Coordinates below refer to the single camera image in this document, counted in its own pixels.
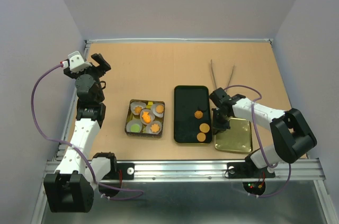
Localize aluminium rail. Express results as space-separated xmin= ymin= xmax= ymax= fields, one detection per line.
xmin=43 ymin=159 xmax=326 ymax=183

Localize gold tin lid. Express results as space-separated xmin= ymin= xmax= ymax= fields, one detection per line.
xmin=215 ymin=118 xmax=253 ymax=154

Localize white paper cup top-left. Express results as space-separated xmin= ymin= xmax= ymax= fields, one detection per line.
xmin=130 ymin=101 xmax=147 ymax=115

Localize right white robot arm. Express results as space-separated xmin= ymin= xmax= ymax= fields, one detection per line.
xmin=209 ymin=88 xmax=317 ymax=178

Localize orange swirl cookie top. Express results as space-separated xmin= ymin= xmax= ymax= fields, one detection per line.
xmin=134 ymin=106 xmax=143 ymax=114

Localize orange swirl cookie right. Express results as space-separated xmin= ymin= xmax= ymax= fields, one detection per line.
xmin=194 ymin=110 xmax=203 ymax=119

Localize orange fish cookie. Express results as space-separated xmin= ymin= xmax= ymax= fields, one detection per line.
xmin=141 ymin=111 xmax=152 ymax=124

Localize orange flower cookie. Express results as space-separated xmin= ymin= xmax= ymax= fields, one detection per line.
xmin=150 ymin=123 xmax=160 ymax=133
xmin=156 ymin=105 xmax=164 ymax=113

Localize white paper cup bottom-right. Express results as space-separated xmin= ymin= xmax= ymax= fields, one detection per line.
xmin=146 ymin=121 xmax=162 ymax=135

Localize gold cookie tin box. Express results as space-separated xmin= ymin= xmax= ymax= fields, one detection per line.
xmin=124 ymin=100 xmax=165 ymax=138

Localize round orange cookie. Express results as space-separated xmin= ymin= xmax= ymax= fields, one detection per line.
xmin=197 ymin=132 xmax=206 ymax=142
xmin=199 ymin=123 xmax=210 ymax=133

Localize white paper cup centre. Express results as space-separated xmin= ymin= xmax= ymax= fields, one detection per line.
xmin=139 ymin=109 xmax=155 ymax=125

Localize white paper cup bottom-left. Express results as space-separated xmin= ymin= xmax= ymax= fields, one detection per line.
xmin=126 ymin=120 xmax=142 ymax=133

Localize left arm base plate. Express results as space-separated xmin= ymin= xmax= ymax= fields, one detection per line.
xmin=102 ymin=163 xmax=135 ymax=181

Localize black tray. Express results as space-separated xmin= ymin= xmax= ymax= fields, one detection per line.
xmin=174 ymin=85 xmax=212 ymax=145

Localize white paper cup top-right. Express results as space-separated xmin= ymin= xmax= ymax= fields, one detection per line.
xmin=151 ymin=103 xmax=165 ymax=118

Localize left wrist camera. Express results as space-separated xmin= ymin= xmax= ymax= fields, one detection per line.
xmin=68 ymin=51 xmax=92 ymax=73

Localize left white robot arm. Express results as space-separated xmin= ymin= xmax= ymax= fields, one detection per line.
xmin=43 ymin=51 xmax=118 ymax=213

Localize orange flower cookie bottom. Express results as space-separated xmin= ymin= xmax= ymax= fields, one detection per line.
xmin=150 ymin=123 xmax=160 ymax=133

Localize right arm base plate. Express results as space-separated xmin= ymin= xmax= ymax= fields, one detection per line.
xmin=224 ymin=162 xmax=275 ymax=179

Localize green round cookie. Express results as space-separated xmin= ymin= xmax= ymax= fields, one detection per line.
xmin=130 ymin=123 xmax=140 ymax=133

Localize round orange cookie lower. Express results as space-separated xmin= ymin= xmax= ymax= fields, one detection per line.
xmin=197 ymin=132 xmax=206 ymax=142

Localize orange swirl cookie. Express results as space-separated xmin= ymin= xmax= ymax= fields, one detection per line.
xmin=134 ymin=106 xmax=143 ymax=114
xmin=194 ymin=110 xmax=203 ymax=119

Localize metal tongs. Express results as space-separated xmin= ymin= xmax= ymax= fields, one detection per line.
xmin=210 ymin=59 xmax=235 ymax=89

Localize round orange cookie upper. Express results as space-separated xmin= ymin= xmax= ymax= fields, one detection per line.
xmin=199 ymin=123 xmax=210 ymax=133

